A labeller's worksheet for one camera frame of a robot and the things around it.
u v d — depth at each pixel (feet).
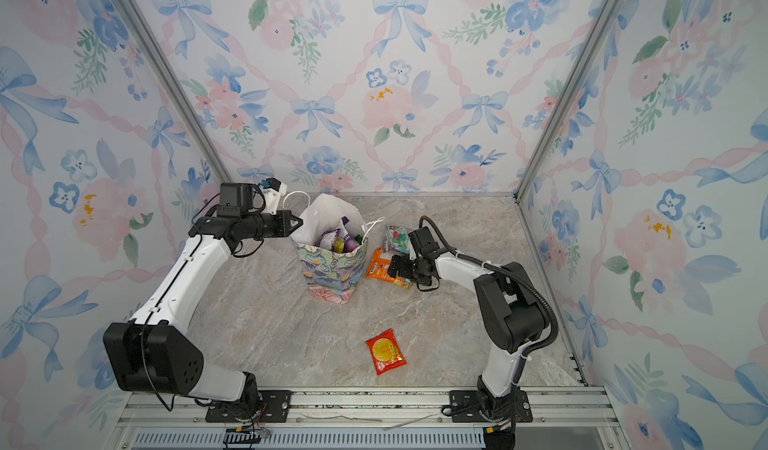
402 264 2.80
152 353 1.34
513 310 1.60
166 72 2.75
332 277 2.63
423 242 2.52
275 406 2.42
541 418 2.40
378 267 3.19
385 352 2.68
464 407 2.42
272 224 2.31
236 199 2.02
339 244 2.81
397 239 3.36
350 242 2.81
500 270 1.70
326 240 2.81
